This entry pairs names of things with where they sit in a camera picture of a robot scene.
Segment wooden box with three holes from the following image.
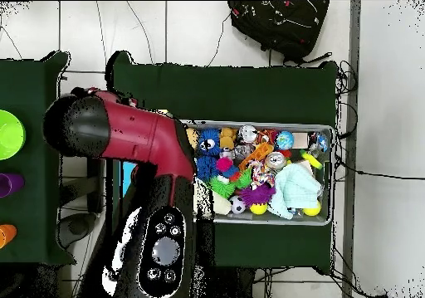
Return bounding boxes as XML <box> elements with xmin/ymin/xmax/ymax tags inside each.
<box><xmin>120</xmin><ymin>108</ymin><xmax>174</xmax><ymax>199</ymax></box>

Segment silver mesh bin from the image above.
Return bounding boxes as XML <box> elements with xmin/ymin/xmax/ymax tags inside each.
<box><xmin>180</xmin><ymin>120</ymin><xmax>335</xmax><ymax>227</ymax></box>

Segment dark green cloth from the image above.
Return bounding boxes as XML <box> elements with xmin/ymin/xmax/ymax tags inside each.
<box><xmin>0</xmin><ymin>51</ymin><xmax>77</xmax><ymax>266</ymax></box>
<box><xmin>105</xmin><ymin>50</ymin><xmax>340</xmax><ymax>276</ymax></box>

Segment green plastic bowl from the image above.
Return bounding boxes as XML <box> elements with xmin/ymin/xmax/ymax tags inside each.
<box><xmin>0</xmin><ymin>109</ymin><xmax>27</xmax><ymax>161</ymax></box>

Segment blue spiky ball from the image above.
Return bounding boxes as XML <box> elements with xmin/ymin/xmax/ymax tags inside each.
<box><xmin>196</xmin><ymin>155</ymin><xmax>221</xmax><ymax>183</ymax></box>

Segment orange plush toy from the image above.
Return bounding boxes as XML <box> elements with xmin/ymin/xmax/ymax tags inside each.
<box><xmin>219</xmin><ymin>125</ymin><xmax>239</xmax><ymax>149</ymax></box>

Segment purple plastic cup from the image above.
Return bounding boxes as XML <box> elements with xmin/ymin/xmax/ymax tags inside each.
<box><xmin>0</xmin><ymin>173</ymin><xmax>25</xmax><ymax>198</ymax></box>

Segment pink spiky ball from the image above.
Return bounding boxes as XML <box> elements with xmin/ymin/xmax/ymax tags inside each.
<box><xmin>215</xmin><ymin>157</ymin><xmax>235</xmax><ymax>173</ymax></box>

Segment silver drink can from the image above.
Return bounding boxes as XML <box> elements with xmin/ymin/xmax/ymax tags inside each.
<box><xmin>264</xmin><ymin>150</ymin><xmax>287</xmax><ymax>171</ymax></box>
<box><xmin>237</xmin><ymin>125</ymin><xmax>258</xmax><ymax>145</ymax></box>

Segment cream cloth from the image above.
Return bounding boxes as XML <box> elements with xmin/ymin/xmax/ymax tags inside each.
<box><xmin>193</xmin><ymin>178</ymin><xmax>232</xmax><ymax>217</ymax></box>

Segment orange plastic crate toy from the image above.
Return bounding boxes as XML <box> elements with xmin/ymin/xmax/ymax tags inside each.
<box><xmin>238</xmin><ymin>141</ymin><xmax>275</xmax><ymax>172</ymax></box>

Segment small soccer ball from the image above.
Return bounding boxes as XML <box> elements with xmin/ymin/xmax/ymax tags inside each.
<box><xmin>228</xmin><ymin>195</ymin><xmax>247</xmax><ymax>215</ymax></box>

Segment orange plastic cup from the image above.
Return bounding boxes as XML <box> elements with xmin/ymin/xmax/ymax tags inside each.
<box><xmin>0</xmin><ymin>223</ymin><xmax>17</xmax><ymax>250</ymax></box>

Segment purple spiky ball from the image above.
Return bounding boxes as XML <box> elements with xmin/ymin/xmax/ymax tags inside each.
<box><xmin>237</xmin><ymin>183</ymin><xmax>276</xmax><ymax>208</ymax></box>

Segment blue globe ball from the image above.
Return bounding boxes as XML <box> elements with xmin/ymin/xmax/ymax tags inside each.
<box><xmin>275</xmin><ymin>130</ymin><xmax>296</xmax><ymax>150</ymax></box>

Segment black backpack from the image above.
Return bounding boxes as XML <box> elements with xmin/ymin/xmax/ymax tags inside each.
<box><xmin>227</xmin><ymin>0</ymin><xmax>333</xmax><ymax>65</ymax></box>

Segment mint green cloth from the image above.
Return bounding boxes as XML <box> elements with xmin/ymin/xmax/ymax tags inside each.
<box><xmin>267</xmin><ymin>163</ymin><xmax>323</xmax><ymax>221</ymax></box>

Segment colourful knotted rope toy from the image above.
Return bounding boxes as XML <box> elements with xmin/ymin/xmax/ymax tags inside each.
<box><xmin>247</xmin><ymin>159</ymin><xmax>276</xmax><ymax>191</ymax></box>

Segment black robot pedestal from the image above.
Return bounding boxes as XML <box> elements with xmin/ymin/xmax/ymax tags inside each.
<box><xmin>195</xmin><ymin>266</ymin><xmax>256</xmax><ymax>298</ymax></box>

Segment black cable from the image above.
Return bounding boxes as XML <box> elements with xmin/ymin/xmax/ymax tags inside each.
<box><xmin>333</xmin><ymin>60</ymin><xmax>359</xmax><ymax>139</ymax></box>
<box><xmin>335</xmin><ymin>154</ymin><xmax>425</xmax><ymax>181</ymax></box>

